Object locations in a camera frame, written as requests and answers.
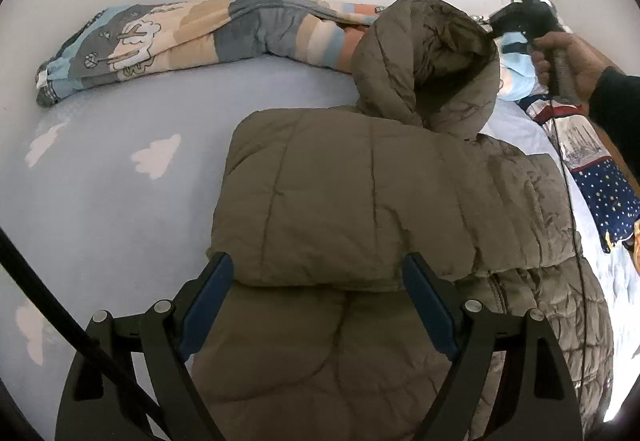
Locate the white city print pillow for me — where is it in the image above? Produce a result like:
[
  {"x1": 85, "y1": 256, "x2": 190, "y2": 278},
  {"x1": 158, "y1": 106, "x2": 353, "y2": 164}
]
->
[{"x1": 517, "y1": 91, "x2": 618, "y2": 174}]

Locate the thick black cable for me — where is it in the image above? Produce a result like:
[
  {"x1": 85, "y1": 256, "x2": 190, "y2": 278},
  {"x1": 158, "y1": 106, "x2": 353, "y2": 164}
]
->
[{"x1": 0, "y1": 226, "x2": 173, "y2": 441}]

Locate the patchwork cartoon quilt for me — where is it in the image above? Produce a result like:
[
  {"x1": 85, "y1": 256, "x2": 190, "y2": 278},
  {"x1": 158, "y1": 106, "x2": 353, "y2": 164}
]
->
[{"x1": 35, "y1": 0, "x2": 543, "y2": 108}]

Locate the person's right forearm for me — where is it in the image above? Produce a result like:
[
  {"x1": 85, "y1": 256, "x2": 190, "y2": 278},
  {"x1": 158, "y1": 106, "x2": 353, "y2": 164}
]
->
[{"x1": 587, "y1": 66, "x2": 640, "y2": 182}]

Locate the khaki puffer jacket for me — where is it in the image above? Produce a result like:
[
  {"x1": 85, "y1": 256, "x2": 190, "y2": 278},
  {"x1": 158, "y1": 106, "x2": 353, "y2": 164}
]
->
[{"x1": 191, "y1": 0, "x2": 615, "y2": 441}]

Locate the blue starry pillow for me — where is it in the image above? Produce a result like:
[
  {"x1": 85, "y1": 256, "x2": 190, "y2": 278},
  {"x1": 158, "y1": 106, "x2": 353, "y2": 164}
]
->
[{"x1": 570, "y1": 156, "x2": 640, "y2": 254}]

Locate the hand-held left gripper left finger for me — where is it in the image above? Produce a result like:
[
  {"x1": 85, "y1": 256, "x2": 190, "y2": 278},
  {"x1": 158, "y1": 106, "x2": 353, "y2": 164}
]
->
[{"x1": 55, "y1": 252, "x2": 235, "y2": 441}]

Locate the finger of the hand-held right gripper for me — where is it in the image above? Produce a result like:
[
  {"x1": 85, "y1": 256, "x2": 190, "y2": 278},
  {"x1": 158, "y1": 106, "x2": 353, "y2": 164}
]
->
[{"x1": 486, "y1": 11, "x2": 508, "y2": 44}]

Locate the person's right hand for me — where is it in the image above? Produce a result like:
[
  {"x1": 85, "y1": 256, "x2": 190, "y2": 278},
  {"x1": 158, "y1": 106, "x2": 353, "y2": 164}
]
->
[{"x1": 529, "y1": 31, "x2": 613, "y2": 106}]

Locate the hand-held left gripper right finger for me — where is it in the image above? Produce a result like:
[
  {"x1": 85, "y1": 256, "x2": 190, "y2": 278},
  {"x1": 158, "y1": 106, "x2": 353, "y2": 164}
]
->
[{"x1": 401, "y1": 252, "x2": 583, "y2": 441}]

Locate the light blue fleece blanket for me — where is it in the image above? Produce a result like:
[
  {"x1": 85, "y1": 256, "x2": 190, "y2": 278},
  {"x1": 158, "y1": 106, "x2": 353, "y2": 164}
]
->
[{"x1": 0, "y1": 53, "x2": 640, "y2": 427}]

